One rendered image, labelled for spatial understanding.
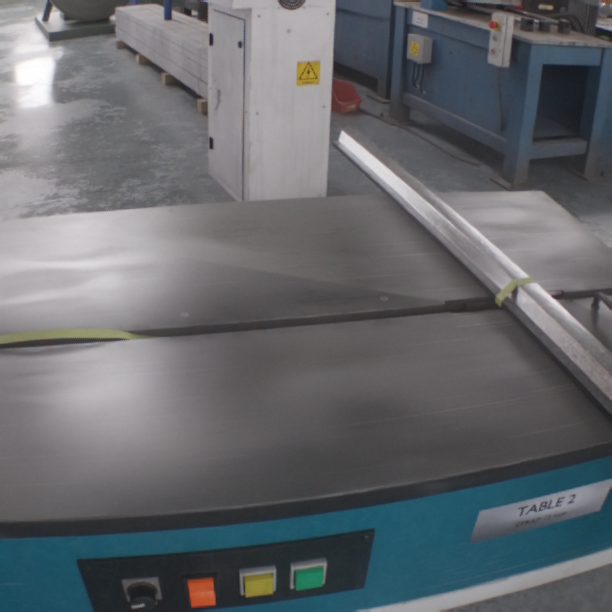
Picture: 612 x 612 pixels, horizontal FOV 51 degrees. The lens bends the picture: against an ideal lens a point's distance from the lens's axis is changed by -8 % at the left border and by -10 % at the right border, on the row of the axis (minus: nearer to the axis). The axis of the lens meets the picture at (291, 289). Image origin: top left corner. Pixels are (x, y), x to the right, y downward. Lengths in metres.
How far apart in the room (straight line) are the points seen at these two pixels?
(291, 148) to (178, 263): 1.91
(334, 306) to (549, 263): 0.32
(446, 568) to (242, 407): 0.26
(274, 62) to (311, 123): 0.31
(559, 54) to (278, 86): 1.37
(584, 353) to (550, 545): 0.20
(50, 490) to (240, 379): 0.21
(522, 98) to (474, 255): 2.36
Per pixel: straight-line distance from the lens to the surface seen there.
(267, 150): 2.68
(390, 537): 0.62
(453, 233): 0.91
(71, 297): 0.80
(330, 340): 0.71
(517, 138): 3.25
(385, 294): 0.79
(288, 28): 2.60
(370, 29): 4.66
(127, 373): 0.67
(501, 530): 0.68
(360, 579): 0.65
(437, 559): 0.67
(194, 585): 0.59
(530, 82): 3.18
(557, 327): 0.75
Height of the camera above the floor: 1.13
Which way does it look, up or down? 30 degrees down
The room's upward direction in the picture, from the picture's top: 2 degrees clockwise
